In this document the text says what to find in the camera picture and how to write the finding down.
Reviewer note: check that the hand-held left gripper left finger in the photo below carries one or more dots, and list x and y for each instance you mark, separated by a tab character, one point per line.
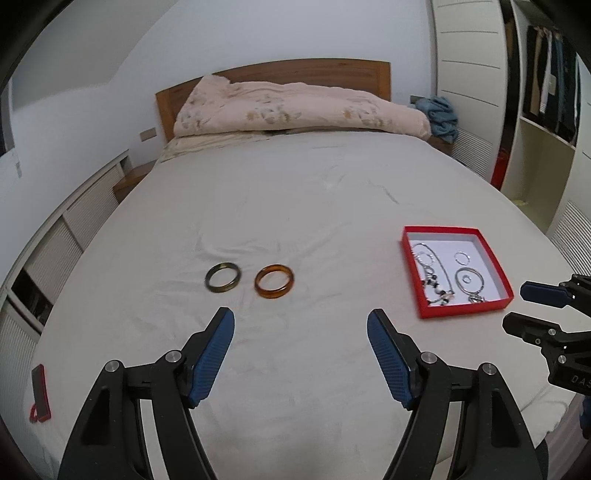
210	360

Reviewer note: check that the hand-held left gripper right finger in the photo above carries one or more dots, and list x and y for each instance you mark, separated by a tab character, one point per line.
390	360

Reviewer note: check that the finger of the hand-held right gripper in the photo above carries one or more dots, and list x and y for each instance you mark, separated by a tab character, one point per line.
542	294
531	328

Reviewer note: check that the silver pendant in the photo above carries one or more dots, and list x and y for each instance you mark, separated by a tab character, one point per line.
475	298

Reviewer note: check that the dark green bangle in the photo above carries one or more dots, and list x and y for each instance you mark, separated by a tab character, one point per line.
221	290

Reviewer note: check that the red box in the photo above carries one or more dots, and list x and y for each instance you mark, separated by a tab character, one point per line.
461	310

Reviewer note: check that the thin silver bangle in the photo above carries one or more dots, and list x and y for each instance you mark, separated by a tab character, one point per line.
455	280

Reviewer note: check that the amber bangle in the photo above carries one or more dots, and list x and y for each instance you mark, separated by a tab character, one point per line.
274	294

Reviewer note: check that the white louvered panel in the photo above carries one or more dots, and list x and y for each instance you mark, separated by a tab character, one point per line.
572	235
473	150

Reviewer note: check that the red container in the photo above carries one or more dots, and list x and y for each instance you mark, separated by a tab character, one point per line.
499	170

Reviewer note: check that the white open shelf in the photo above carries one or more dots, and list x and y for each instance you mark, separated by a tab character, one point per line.
545	161

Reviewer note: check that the red phone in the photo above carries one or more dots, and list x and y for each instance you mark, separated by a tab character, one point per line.
40	392

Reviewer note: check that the white bed sheet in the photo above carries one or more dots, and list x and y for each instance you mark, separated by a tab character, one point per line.
300	207

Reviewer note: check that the wooden nightstand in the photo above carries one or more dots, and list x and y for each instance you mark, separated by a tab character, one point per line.
441	145
134	177

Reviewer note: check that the hanging clothes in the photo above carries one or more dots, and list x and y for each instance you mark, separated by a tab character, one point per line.
554	92

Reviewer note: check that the blue cloth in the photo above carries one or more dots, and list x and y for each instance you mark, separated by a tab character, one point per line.
438	115

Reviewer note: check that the cream pillow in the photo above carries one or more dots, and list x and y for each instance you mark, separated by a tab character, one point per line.
198	143

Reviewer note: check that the white wardrobe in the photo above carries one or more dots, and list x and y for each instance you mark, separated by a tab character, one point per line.
471	46

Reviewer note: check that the cream floral duvet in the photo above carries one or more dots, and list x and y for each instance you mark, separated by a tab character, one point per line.
300	106

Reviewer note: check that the wooden headboard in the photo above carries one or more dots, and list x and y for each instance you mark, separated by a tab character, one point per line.
277	71

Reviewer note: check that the wall switch panel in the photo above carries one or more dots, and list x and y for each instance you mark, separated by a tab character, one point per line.
147	134

